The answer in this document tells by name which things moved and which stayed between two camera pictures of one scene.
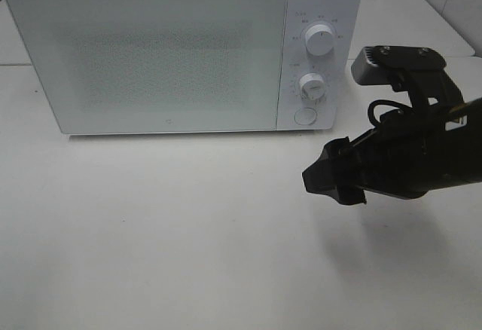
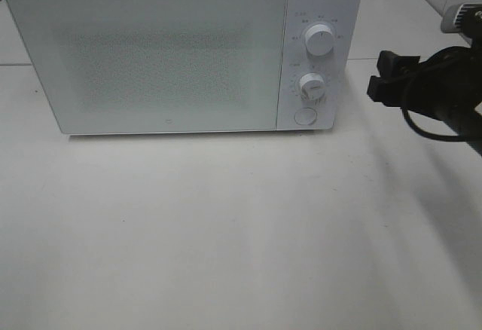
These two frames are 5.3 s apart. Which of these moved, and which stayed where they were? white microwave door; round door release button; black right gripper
Moved: black right gripper
Stayed: round door release button; white microwave door
